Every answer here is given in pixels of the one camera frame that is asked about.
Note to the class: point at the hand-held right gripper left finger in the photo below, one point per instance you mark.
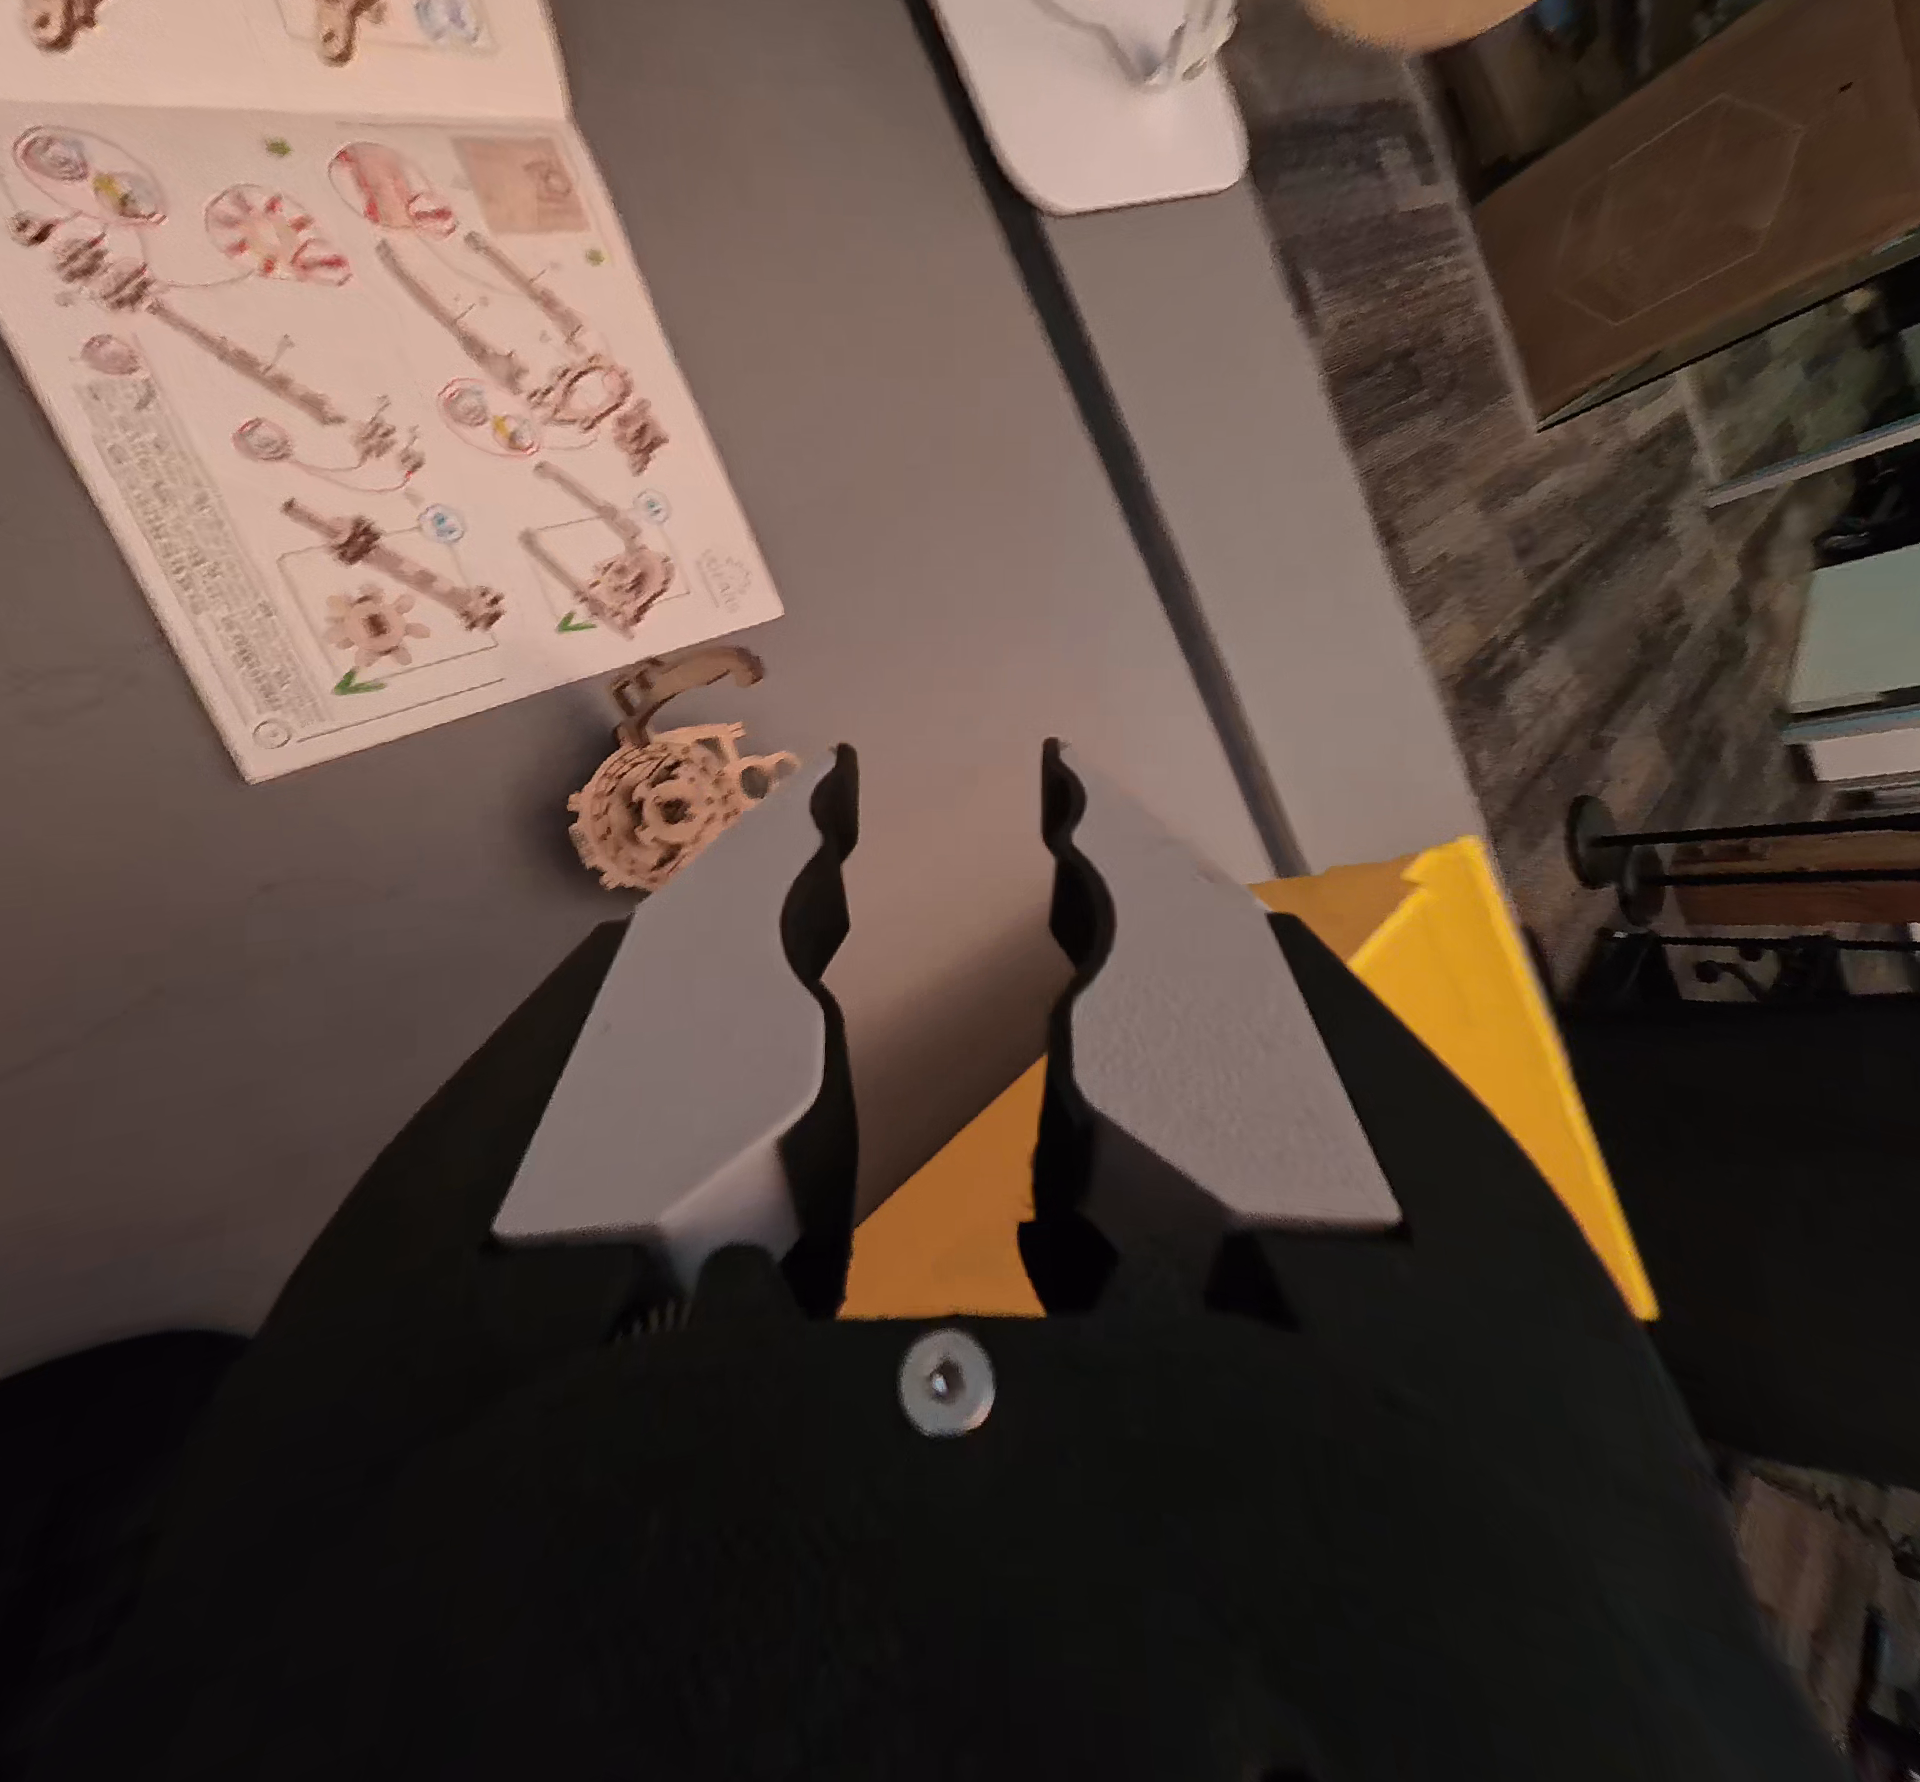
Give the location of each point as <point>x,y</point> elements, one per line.
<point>677,1061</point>

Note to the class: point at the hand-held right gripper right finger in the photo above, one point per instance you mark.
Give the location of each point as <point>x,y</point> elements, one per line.
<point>1231,1061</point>

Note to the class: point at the assembled wooden model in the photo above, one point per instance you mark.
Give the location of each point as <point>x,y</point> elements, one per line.
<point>660,808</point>

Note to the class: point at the yellow plastic bin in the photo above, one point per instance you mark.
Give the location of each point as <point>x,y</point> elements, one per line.
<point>1486,1002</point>

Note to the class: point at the instruction booklet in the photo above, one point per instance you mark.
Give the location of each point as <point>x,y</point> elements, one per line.
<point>375,387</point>

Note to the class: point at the white storage box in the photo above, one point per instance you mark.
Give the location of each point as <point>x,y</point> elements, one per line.
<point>1861,644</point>

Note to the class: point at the white lamp base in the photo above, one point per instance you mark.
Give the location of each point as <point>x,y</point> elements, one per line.
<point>1109,117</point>

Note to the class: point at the brown cardboard box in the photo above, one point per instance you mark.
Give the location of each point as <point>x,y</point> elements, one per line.
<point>1680,208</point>

